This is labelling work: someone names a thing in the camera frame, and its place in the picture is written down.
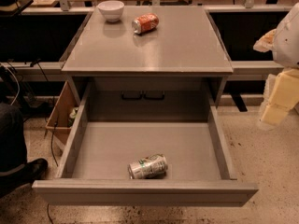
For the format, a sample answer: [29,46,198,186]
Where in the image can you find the silver green 7up can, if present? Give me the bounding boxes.
[128,154,168,179]

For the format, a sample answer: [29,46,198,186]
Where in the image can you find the white ceramic bowl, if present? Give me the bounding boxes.
[97,1,124,22]

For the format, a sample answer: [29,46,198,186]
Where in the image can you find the grey cabinet counter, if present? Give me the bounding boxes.
[59,5,235,107]

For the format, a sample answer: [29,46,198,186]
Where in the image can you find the green bottle in box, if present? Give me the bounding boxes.
[67,107,78,127]

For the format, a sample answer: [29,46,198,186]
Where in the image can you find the black shoe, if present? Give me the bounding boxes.
[0,159,48,198]

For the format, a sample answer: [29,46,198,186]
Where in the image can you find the black drawer handle right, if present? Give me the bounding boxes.
[143,91,165,101]

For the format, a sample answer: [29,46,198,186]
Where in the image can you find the person's dark trouser leg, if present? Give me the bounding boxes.
[0,103,27,176]

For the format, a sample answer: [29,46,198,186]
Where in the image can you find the orange soda can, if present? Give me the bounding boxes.
[132,13,159,35]

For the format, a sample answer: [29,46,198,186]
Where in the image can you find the black drawer handle left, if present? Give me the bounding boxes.
[121,91,143,100]

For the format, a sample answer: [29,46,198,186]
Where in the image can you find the brown cardboard box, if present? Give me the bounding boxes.
[46,81,78,145]

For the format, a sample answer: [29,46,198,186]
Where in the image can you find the black drawer handle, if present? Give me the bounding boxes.
[143,91,165,101]
[121,91,143,100]

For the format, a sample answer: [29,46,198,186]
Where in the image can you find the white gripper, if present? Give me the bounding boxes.
[253,3,299,130]

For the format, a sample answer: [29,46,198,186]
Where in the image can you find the grey open top drawer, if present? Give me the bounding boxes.
[34,77,258,206]

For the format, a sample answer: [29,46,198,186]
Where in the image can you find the black floor cable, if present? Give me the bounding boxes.
[46,121,60,224]

